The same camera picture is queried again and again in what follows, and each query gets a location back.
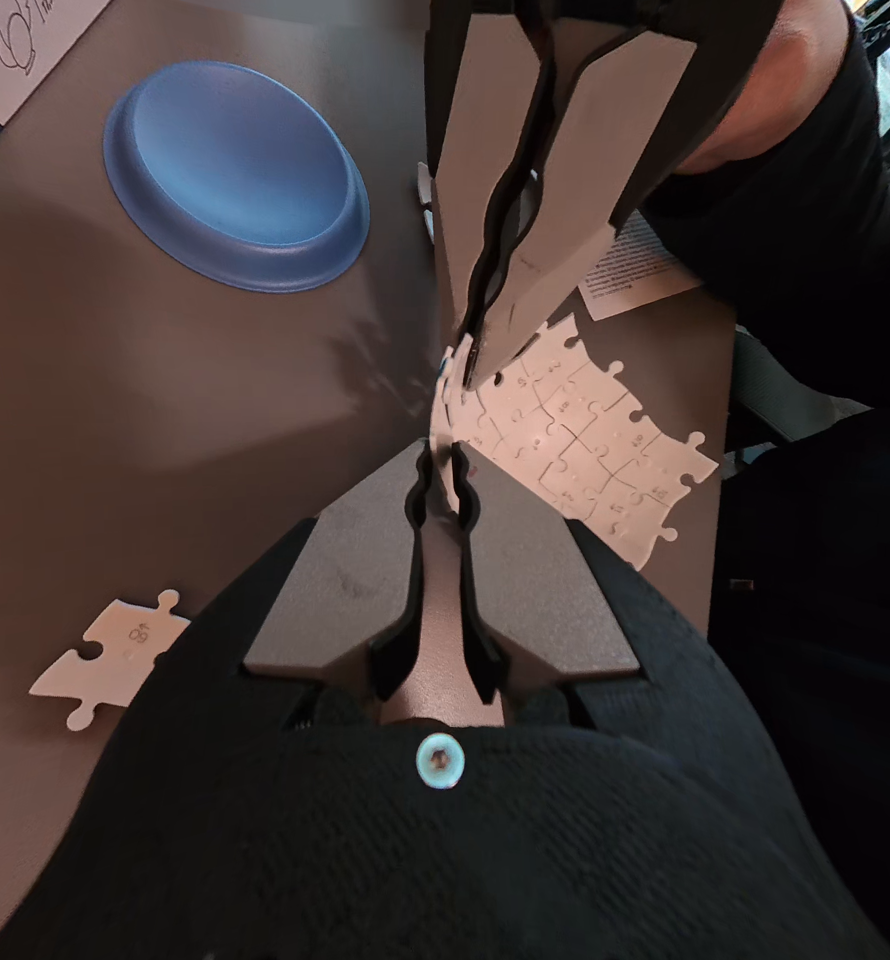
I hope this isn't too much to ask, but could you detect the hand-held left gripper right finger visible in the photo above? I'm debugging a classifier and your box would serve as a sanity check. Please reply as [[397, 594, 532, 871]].
[[451, 441, 642, 708]]

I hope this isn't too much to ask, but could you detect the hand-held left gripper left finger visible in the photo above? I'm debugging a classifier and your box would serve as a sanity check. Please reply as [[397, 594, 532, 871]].
[[242, 437, 437, 705]]

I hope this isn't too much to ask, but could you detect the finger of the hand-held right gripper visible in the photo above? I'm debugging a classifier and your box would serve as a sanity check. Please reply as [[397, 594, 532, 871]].
[[430, 13, 558, 335], [463, 36, 699, 393]]

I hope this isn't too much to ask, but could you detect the white assembled puzzle ball section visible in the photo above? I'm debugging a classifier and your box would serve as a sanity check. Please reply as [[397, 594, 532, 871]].
[[428, 313, 719, 571]]

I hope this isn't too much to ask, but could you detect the person's right forearm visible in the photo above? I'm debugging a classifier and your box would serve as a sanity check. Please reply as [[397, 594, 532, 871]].
[[636, 15, 890, 410]]

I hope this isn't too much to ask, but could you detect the printed cardboard puzzle box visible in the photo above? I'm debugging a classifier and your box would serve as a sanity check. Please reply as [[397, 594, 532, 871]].
[[0, 0, 112, 170]]

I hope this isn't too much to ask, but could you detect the person's right hand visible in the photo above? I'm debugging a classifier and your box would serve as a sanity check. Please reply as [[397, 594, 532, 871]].
[[676, 0, 856, 177]]

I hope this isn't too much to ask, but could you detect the white printed instruction sheet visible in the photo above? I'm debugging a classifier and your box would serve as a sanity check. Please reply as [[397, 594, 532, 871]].
[[578, 210, 704, 322]]

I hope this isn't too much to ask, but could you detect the blue round plastic stand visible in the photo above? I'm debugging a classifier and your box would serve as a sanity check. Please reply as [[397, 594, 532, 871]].
[[102, 61, 371, 295]]

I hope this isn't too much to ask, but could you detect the grey office chair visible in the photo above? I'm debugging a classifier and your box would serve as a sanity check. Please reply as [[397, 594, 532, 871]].
[[726, 326, 873, 455]]

